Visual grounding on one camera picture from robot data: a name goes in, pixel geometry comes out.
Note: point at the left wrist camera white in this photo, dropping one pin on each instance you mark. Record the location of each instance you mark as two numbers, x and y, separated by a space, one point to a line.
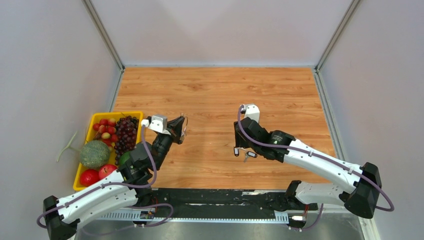
157 123

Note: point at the metal keyring with keys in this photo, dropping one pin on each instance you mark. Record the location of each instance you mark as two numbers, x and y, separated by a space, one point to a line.
185 126

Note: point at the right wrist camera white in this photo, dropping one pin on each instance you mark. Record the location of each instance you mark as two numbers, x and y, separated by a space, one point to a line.
250 111

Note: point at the dark purple grape bunch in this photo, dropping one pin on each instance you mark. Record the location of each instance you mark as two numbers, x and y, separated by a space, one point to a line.
126 136

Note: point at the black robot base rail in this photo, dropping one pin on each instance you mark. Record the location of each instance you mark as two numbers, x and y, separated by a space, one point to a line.
197 205

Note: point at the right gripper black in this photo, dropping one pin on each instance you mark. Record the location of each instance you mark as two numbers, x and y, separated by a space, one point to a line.
239 142

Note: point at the key with black tag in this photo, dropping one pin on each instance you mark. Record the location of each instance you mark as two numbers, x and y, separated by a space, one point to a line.
249 154
238 150

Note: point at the red tomato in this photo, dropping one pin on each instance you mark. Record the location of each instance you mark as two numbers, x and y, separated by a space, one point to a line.
89 177

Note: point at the small red fruits pile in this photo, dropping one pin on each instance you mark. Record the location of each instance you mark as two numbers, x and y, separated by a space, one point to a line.
105 130

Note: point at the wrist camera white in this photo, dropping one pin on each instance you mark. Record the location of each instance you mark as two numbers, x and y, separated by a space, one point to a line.
250 111
157 123

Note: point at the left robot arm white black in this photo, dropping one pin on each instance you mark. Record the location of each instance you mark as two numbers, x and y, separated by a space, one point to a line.
125 187

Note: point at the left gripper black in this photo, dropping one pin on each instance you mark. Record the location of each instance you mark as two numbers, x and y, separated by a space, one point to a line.
174 128

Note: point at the green plant stem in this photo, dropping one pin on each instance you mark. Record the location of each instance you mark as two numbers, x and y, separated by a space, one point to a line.
69 147

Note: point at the green avocado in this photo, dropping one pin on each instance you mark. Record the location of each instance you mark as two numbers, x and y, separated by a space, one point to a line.
123 158

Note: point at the red apple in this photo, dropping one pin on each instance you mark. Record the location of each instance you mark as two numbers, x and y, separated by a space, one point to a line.
106 170

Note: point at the green netted melon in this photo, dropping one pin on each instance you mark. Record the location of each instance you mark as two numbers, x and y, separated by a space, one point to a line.
94 154

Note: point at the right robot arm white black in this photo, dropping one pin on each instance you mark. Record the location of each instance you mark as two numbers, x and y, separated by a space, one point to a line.
355 187

